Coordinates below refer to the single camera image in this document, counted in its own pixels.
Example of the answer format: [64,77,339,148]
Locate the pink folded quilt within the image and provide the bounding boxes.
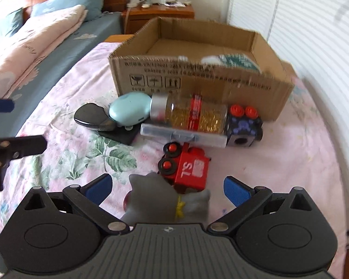
[0,4,88,99]

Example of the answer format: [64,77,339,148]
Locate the black cube toy red knobs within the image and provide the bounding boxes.
[224,105,263,147]

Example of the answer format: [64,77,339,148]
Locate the brown cardboard box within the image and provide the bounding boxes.
[109,18,294,121]

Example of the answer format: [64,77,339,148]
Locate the black glossy computer mouse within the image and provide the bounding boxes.
[74,103,117,131]

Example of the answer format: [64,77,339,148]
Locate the black digital timer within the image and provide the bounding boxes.
[97,124,141,146]

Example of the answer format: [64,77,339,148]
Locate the wooden nightstand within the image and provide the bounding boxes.
[121,4,195,35]

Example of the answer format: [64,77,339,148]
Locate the red toy block car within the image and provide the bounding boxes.
[158,142,211,193]

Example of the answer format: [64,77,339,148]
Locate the blue bed sheet mattress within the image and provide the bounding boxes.
[0,12,122,138]

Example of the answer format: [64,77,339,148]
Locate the white power strip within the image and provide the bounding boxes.
[127,0,141,8]

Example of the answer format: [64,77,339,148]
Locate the grey cat figurine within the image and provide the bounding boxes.
[121,172,211,226]

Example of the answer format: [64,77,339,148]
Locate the green white packet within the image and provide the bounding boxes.
[200,53,262,73]

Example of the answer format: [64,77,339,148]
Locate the light blue oval case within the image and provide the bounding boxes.
[108,92,151,128]

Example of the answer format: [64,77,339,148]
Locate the clear bottle of yellow capsules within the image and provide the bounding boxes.
[150,93,228,134]

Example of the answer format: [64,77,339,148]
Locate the clear plastic card case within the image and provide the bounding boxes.
[141,123,228,148]

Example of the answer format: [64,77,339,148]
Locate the pink floral table cloth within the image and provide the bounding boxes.
[0,43,346,278]

